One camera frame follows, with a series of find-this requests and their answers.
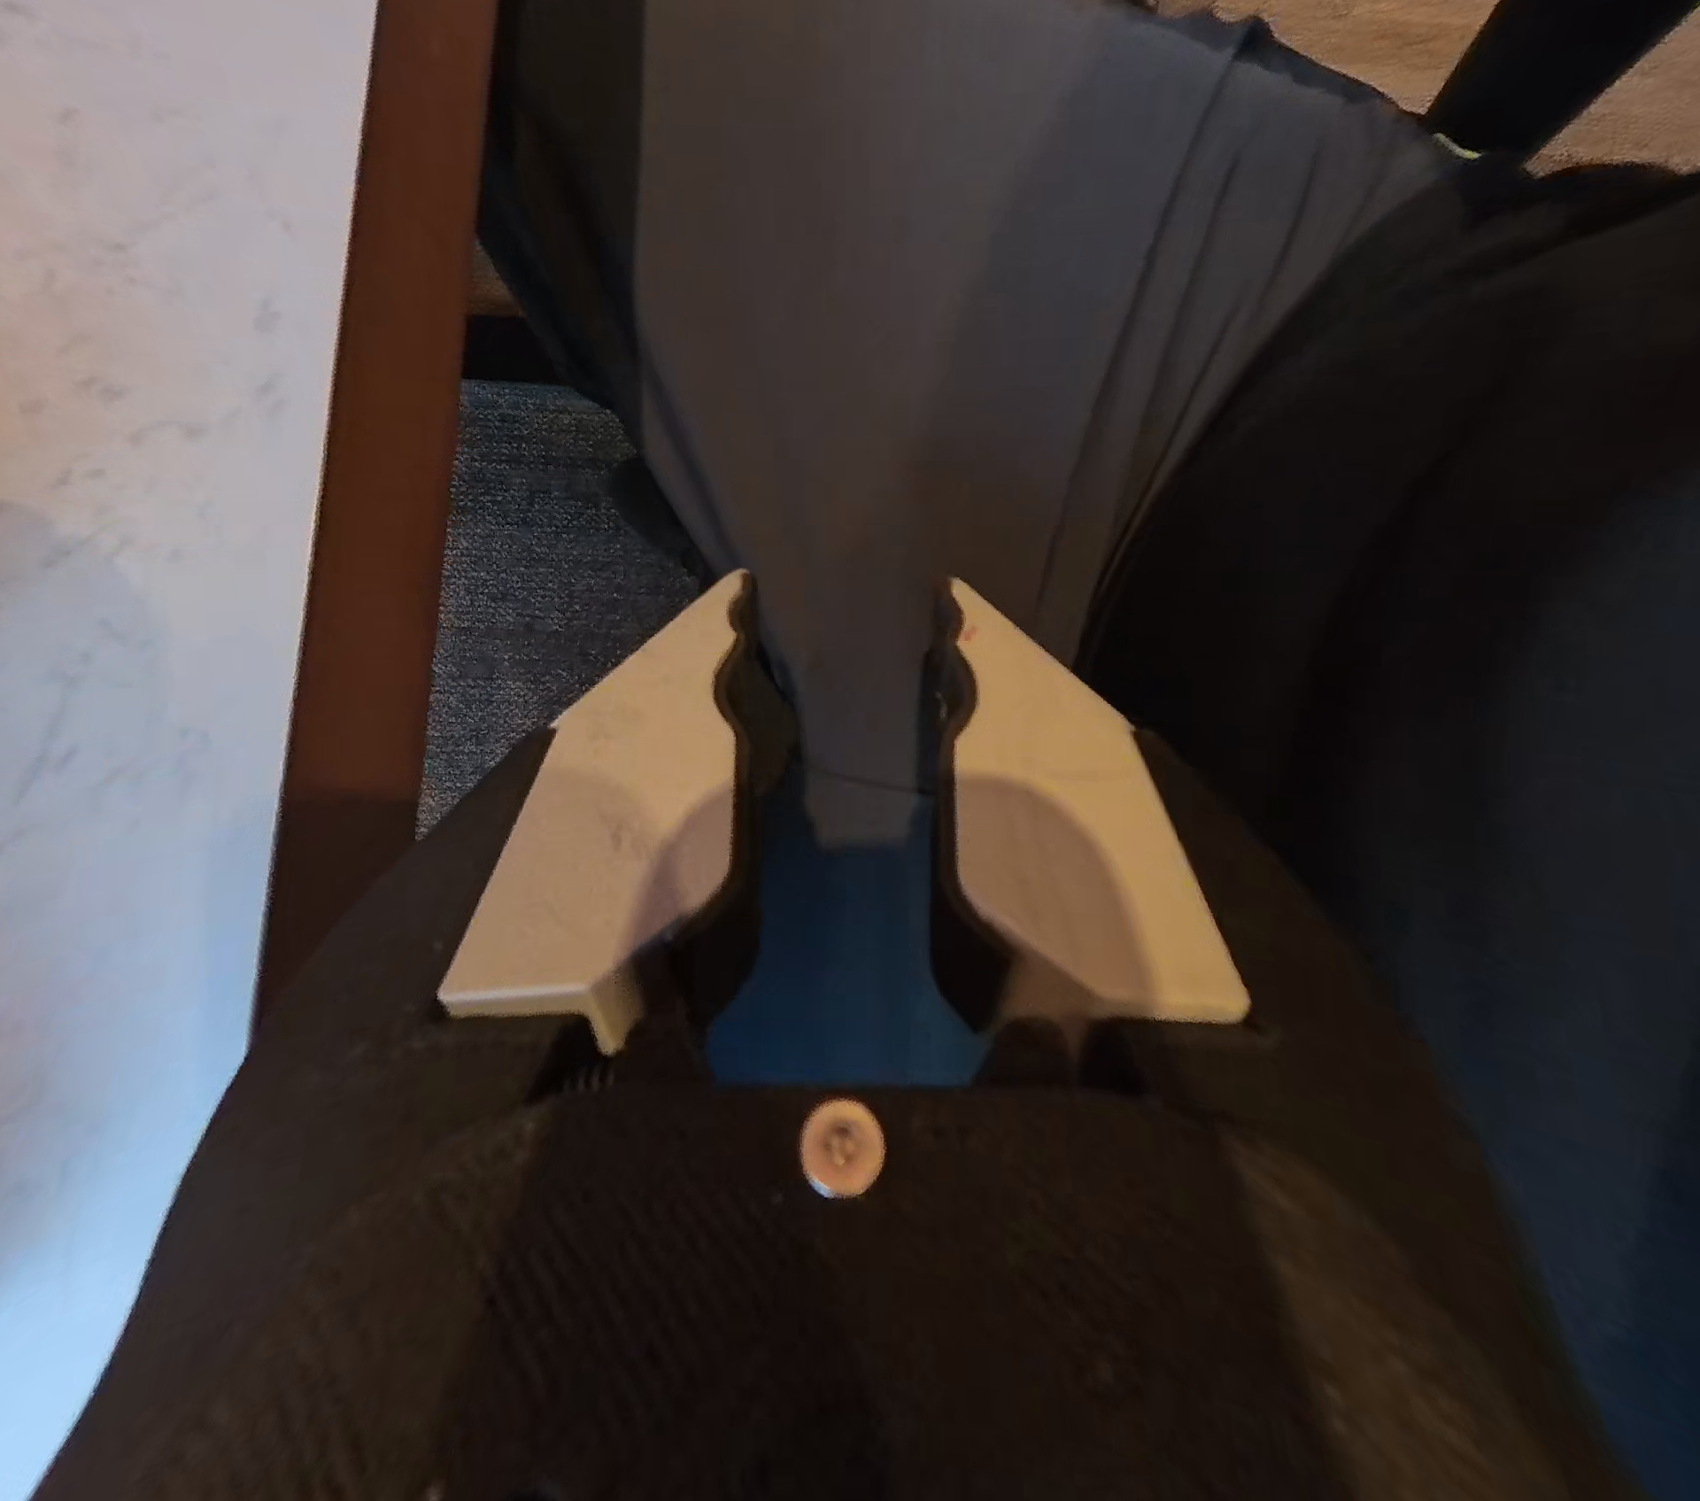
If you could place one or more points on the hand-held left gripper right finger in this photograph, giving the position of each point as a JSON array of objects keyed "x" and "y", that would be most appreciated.
[{"x": 1088, "y": 864}]

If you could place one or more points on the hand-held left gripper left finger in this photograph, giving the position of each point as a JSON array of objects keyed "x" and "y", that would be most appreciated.
[{"x": 598, "y": 852}]

